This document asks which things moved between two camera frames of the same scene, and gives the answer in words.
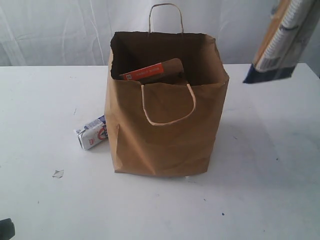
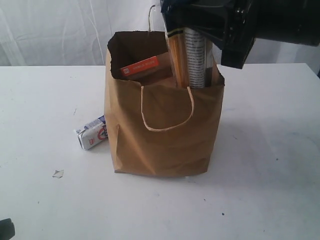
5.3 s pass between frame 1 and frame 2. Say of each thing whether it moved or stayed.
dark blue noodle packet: moved
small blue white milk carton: stayed
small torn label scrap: stayed
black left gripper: stayed
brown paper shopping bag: stayed
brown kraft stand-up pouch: moved
